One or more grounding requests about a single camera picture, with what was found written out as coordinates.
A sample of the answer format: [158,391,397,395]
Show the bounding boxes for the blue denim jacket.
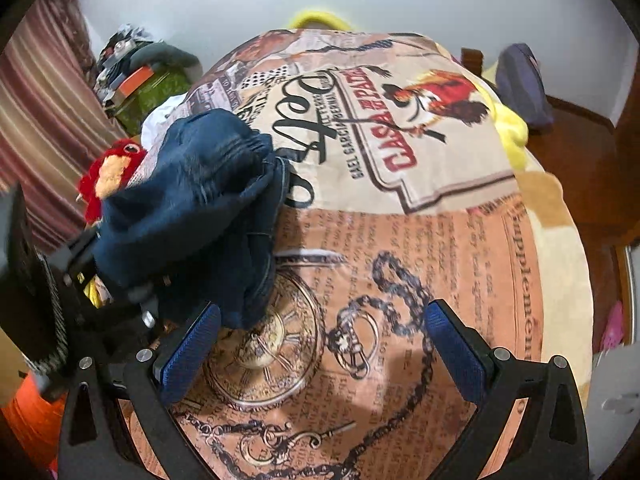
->
[93,110,290,330]

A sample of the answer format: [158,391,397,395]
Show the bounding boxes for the red plush flower pillow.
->
[77,139,146,226]

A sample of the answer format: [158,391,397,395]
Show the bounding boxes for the striped maroon curtain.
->
[1,0,124,252]

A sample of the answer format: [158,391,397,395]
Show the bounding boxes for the white cloth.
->
[140,93,186,151]

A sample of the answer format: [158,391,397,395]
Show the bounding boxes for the pile of clutter items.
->
[93,24,203,136]

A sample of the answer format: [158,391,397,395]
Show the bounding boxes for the newspaper print bedspread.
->
[172,29,544,479]

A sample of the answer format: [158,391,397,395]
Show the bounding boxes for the yellow fleece blanket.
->
[288,10,528,171]

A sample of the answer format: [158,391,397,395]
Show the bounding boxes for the dark blue bag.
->
[496,44,553,130]

